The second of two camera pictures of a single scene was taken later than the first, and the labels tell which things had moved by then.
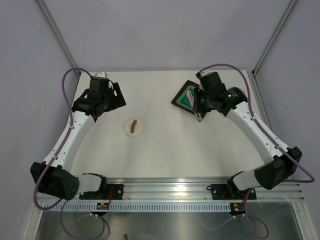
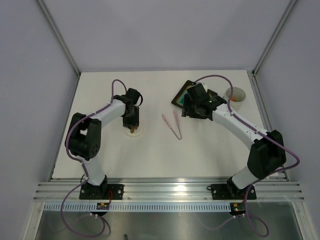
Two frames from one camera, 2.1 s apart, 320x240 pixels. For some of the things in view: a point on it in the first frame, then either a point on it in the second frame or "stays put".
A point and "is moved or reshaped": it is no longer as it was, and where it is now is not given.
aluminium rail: [189, 189] stays put
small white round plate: [138, 129] stays put
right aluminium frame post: [289, 8] stays put
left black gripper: [121, 102] → [135, 122]
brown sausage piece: [132, 126] stays put
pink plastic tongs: [192, 103] is moved or reshaped
